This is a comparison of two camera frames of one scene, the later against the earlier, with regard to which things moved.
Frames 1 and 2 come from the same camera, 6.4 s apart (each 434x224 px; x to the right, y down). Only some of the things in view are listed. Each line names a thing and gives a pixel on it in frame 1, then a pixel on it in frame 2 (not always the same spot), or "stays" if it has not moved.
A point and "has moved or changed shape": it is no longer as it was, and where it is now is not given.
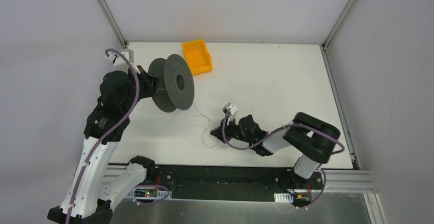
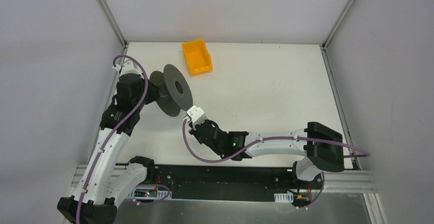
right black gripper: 225,131 → 197,126
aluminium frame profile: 345,181 stays
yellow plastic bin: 197,56 stays
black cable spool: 175,86 has moved or changed shape
